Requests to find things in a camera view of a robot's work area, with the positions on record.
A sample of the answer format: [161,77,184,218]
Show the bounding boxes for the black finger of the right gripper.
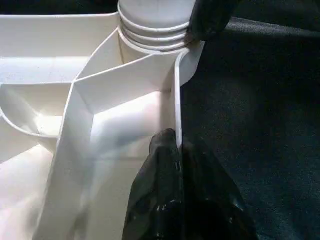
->
[186,0,245,42]

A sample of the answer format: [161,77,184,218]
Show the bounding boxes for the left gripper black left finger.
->
[121,127,185,240]

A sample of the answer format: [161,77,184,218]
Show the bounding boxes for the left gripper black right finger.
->
[179,139,258,240]

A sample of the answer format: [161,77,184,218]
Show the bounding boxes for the white plastic table leg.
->
[116,0,197,53]

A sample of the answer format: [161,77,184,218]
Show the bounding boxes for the white plastic table top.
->
[0,12,207,240]

